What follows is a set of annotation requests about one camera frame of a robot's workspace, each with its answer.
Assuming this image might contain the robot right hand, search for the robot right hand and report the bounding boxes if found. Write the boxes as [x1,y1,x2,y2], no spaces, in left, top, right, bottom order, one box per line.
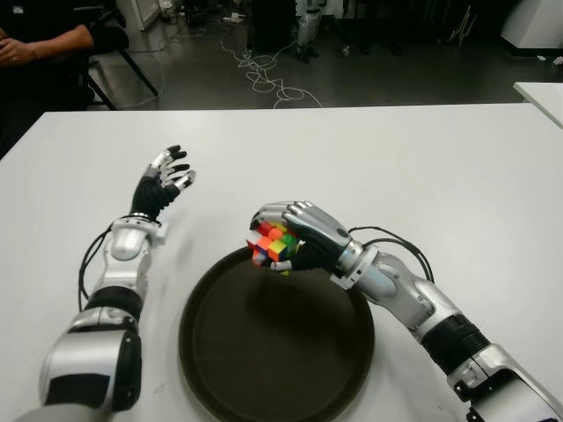
[249,200,353,276]

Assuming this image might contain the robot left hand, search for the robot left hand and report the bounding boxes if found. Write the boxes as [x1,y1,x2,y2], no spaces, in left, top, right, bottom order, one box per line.
[130,143,198,221]

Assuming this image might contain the multicoloured Rubik's cube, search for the multicoloured Rubik's cube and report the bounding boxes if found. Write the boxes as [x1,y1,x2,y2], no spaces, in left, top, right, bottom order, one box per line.
[245,222,304,277]

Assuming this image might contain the dark brown round plate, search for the dark brown round plate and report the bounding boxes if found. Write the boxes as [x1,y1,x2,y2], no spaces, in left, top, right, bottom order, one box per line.
[178,245,377,422]

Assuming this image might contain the black chair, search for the black chair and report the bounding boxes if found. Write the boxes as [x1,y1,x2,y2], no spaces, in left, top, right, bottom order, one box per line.
[78,8,159,111]

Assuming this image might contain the seated person in black shirt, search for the seated person in black shirt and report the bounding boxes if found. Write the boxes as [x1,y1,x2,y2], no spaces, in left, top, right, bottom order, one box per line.
[0,0,96,150]

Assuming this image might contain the white low cabinet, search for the white low cabinet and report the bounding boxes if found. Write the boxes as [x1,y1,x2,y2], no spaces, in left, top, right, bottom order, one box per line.
[114,0,159,32]

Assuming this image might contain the black cabinet box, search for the black cabinet box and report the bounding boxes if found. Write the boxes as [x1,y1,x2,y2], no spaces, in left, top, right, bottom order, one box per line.
[248,0,300,53]

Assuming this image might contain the white side table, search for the white side table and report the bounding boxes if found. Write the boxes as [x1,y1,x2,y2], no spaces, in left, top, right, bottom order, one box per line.
[512,81,563,129]

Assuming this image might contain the white cabinet with black base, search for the white cabinet with black base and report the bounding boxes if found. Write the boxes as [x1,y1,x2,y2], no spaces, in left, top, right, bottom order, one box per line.
[499,0,563,49]

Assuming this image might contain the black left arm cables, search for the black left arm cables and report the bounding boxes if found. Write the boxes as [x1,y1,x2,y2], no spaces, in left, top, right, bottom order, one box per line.
[77,222,116,311]

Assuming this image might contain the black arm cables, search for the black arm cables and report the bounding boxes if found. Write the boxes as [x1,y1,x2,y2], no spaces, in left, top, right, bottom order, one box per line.
[77,222,116,311]
[349,226,436,285]

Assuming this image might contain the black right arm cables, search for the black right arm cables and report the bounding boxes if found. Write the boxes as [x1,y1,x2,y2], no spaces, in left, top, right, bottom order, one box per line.
[349,226,436,285]

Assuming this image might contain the tangled white floor cable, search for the tangled white floor cable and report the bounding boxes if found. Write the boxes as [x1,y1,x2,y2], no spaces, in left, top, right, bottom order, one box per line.
[218,25,326,110]

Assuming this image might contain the folded metal frame stand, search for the folded metal frame stand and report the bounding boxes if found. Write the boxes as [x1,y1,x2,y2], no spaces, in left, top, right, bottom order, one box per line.
[443,2,480,45]

